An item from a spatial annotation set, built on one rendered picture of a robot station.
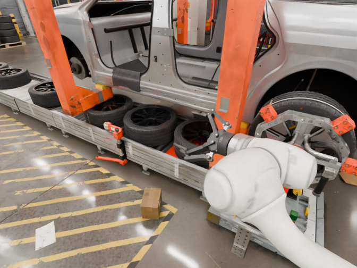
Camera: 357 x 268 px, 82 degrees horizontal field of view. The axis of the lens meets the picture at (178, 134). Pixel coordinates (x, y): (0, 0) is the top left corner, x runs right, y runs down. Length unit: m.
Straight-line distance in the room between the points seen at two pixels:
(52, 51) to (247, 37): 1.92
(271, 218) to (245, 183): 0.08
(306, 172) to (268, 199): 0.14
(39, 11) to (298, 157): 2.39
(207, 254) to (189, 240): 0.18
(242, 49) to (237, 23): 0.13
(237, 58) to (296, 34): 0.58
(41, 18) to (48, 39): 0.18
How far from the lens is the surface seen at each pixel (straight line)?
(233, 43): 1.28
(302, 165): 0.52
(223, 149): 0.61
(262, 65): 1.83
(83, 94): 2.83
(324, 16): 1.75
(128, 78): 2.57
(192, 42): 6.22
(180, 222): 2.05
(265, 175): 0.42
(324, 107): 1.53
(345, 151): 1.57
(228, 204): 0.38
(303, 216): 2.16
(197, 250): 1.93
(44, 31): 2.52
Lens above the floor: 1.73
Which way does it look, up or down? 34 degrees down
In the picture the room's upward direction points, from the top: straight up
